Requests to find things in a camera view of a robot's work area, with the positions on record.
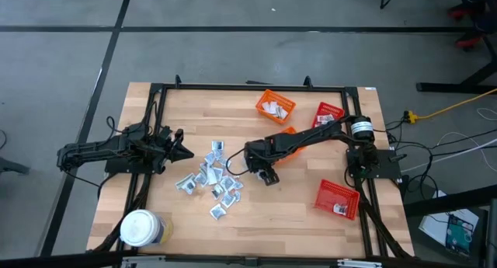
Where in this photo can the black aluminium table frame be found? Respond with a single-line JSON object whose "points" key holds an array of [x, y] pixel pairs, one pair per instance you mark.
{"points": [[252, 87]]}

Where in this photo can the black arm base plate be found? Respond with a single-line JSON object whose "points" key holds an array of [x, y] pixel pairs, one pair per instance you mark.
{"points": [[388, 165], [116, 168]]}

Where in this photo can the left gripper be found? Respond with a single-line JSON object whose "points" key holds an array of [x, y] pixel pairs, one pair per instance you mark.
{"points": [[165, 147]]}

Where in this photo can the person's foot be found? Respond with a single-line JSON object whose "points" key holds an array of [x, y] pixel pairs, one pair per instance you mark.
{"points": [[462, 12], [468, 42]]}

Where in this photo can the plain white packet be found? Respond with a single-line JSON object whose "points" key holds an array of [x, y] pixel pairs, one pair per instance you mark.
{"points": [[284, 113], [274, 105], [267, 106], [212, 175]]}

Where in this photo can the black beam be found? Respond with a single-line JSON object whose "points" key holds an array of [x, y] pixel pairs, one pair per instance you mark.
{"points": [[446, 202]]}

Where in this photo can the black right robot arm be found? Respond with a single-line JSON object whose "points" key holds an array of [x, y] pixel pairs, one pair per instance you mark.
{"points": [[310, 134]]}

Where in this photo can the orange plastic basket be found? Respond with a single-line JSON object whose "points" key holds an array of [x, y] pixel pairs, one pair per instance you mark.
{"points": [[287, 102], [297, 152]]}

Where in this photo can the black desk frame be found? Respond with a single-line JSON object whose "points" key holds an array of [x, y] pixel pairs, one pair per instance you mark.
{"points": [[446, 88]]}

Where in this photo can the black upright post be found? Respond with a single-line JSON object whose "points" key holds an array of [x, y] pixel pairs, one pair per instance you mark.
{"points": [[492, 237]]}

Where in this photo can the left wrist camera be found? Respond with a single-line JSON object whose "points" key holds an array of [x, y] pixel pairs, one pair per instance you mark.
{"points": [[179, 135]]}

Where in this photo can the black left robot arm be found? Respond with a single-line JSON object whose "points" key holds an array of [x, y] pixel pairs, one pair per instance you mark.
{"points": [[89, 149]]}

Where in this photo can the yellow tub white lid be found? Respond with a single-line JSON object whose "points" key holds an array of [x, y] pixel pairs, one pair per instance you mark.
{"points": [[140, 227]]}

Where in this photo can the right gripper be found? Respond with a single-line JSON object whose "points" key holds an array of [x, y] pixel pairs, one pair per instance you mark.
{"points": [[258, 155]]}

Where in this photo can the black crossbar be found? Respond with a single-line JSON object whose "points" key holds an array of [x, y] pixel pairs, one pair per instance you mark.
{"points": [[58, 260]]}

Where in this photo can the white sticker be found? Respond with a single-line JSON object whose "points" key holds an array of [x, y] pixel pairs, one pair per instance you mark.
{"points": [[370, 88]]}

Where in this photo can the red plastic basket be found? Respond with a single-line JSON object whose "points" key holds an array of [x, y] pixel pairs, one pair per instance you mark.
{"points": [[332, 108], [330, 192]]}

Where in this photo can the white paper sheet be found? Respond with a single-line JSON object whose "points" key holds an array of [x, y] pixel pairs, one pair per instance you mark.
{"points": [[431, 225]]}

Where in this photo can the silver bracket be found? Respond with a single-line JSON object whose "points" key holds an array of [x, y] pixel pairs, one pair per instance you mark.
{"points": [[143, 262], [359, 264]]}

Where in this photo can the teal circuit board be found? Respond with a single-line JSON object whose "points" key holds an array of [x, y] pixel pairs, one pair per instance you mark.
{"points": [[460, 233]]}

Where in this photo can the black stand foot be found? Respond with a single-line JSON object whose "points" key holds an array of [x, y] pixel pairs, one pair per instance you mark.
{"points": [[11, 166]]}

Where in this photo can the white packet green stripes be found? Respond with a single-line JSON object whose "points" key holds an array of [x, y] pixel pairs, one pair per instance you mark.
{"points": [[279, 112], [183, 179]]}

